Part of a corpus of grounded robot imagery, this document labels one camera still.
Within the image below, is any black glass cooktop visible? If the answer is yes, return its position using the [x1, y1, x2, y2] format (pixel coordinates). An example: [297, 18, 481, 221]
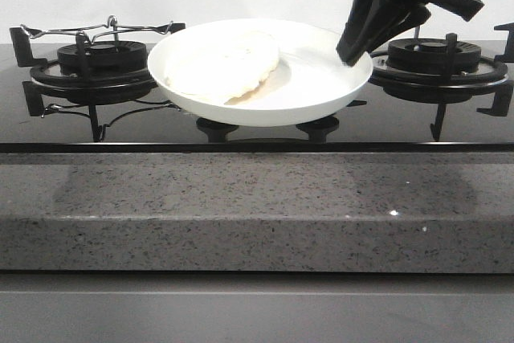
[1, 43, 513, 153]

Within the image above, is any wire pan support ring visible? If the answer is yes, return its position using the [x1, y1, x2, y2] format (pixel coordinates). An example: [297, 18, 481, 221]
[20, 14, 174, 45]

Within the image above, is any right black burner grate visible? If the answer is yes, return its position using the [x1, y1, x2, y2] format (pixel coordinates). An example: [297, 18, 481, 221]
[369, 22, 513, 141]

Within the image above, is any white round plate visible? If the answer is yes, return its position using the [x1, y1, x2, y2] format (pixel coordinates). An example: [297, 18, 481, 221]
[148, 18, 373, 127]

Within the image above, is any grey cabinet front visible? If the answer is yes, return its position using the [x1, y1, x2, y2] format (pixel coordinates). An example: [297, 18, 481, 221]
[1, 273, 513, 342]

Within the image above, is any left black burner grate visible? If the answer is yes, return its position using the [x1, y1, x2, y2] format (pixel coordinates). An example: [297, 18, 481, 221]
[10, 16, 175, 142]

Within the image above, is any right black burner head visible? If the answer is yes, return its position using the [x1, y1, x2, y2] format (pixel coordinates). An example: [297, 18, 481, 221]
[386, 38, 481, 75]

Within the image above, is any black burner grate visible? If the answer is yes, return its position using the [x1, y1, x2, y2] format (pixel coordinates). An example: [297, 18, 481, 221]
[10, 16, 175, 142]
[369, 22, 513, 141]

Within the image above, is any fried egg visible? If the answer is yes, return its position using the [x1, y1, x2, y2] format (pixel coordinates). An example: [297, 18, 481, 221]
[165, 31, 279, 104]

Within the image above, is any left black burner head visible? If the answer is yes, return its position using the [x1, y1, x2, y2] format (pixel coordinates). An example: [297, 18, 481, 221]
[57, 41, 147, 76]

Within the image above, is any black burner head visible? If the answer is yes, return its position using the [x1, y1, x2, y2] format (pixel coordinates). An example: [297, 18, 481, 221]
[386, 38, 481, 75]
[57, 41, 147, 76]

